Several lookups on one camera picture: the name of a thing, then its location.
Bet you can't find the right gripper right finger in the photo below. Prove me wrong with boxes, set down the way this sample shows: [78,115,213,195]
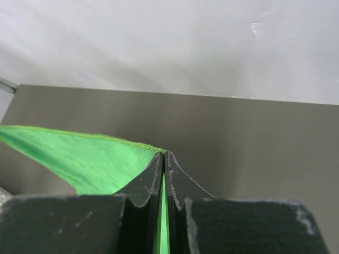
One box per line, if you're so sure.
[164,151,328,253]

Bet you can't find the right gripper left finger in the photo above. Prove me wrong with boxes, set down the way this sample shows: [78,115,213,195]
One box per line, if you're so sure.
[1,152,163,253]

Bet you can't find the green microfiber towel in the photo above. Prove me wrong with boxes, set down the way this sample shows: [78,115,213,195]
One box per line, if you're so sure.
[1,125,168,253]

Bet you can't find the aluminium frame rail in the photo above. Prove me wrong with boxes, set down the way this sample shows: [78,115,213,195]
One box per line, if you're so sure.
[0,77,18,94]

